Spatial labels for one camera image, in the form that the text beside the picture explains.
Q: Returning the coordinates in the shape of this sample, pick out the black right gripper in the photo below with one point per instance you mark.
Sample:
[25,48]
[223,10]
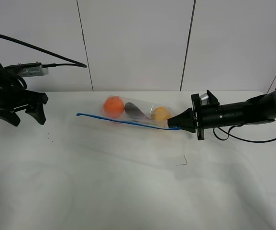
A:
[198,119]

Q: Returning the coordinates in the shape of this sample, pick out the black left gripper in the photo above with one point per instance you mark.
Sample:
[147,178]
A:
[14,94]

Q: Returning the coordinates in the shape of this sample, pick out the clear zip bag blue seal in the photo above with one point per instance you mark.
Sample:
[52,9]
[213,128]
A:
[95,110]

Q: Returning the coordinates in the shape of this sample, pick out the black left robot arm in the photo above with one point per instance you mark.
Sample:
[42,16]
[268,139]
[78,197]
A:
[15,97]

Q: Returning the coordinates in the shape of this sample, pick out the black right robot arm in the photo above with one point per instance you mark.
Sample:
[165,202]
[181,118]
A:
[257,110]

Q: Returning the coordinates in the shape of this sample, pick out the yellow pear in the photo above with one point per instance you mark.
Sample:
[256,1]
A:
[160,113]

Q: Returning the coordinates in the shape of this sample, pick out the purple eggplant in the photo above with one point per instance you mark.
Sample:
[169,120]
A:
[134,112]

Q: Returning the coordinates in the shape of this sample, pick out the orange fruit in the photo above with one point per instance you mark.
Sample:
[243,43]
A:
[113,106]

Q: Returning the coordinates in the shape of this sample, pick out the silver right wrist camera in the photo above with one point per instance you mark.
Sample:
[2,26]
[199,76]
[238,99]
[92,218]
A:
[208,99]

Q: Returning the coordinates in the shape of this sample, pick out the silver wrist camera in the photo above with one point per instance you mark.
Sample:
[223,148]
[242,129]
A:
[208,99]
[28,69]

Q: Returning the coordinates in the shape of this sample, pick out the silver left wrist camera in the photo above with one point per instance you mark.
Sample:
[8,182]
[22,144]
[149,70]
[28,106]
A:
[28,69]

